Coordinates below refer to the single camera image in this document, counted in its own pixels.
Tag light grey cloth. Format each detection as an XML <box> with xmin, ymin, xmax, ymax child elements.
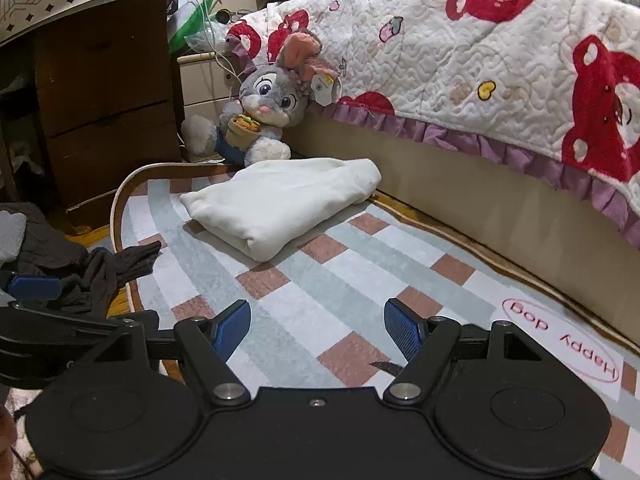
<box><xmin>0</xmin><ymin>210</ymin><xmax>28</xmax><ymax>263</ymax></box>

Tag plush rabbit toy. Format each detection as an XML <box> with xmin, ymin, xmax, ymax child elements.
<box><xmin>180</xmin><ymin>27</ymin><xmax>343</xmax><ymax>168</ymax></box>

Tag white cable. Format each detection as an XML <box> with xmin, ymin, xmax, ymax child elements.
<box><xmin>214</xmin><ymin>42</ymin><xmax>242</xmax><ymax>108</ymax></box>

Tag beige bed base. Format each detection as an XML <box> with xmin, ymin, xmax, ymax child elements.
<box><xmin>290</xmin><ymin>110</ymin><xmax>640</xmax><ymax>356</ymax></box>

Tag checked rug with brown border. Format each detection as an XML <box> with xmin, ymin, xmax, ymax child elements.
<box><xmin>110</xmin><ymin>162</ymin><xmax>626</xmax><ymax>476</ymax></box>

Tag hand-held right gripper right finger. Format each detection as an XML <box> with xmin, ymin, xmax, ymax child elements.
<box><xmin>381</xmin><ymin>297</ymin><xmax>543</xmax><ymax>407</ymax></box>

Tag green plastic bag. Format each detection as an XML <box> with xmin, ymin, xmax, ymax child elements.
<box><xmin>167</xmin><ymin>0</ymin><xmax>221</xmax><ymax>56</ymax></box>

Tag printed quilt with purple frill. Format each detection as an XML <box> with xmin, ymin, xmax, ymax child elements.
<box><xmin>227</xmin><ymin>0</ymin><xmax>640</xmax><ymax>251</ymax></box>

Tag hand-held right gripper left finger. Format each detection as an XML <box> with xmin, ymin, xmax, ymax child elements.
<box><xmin>92</xmin><ymin>299</ymin><xmax>252</xmax><ymax>407</ymax></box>

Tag white fleece garment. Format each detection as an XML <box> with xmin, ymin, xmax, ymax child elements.
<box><xmin>179</xmin><ymin>156</ymin><xmax>383</xmax><ymax>262</ymax></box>

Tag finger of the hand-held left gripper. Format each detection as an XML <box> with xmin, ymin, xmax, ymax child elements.
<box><xmin>0</xmin><ymin>271</ymin><xmax>63</xmax><ymax>303</ymax></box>

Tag dark grey clothes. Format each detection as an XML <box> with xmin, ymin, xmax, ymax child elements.
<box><xmin>0</xmin><ymin>202</ymin><xmax>163</xmax><ymax>318</ymax></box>

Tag brown wooden drawer cabinet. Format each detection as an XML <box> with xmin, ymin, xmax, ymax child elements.
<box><xmin>0</xmin><ymin>0</ymin><xmax>183</xmax><ymax>233</ymax></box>

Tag cream nightstand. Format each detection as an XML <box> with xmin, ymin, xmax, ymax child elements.
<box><xmin>177</xmin><ymin>50</ymin><xmax>251</xmax><ymax>161</ymax></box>

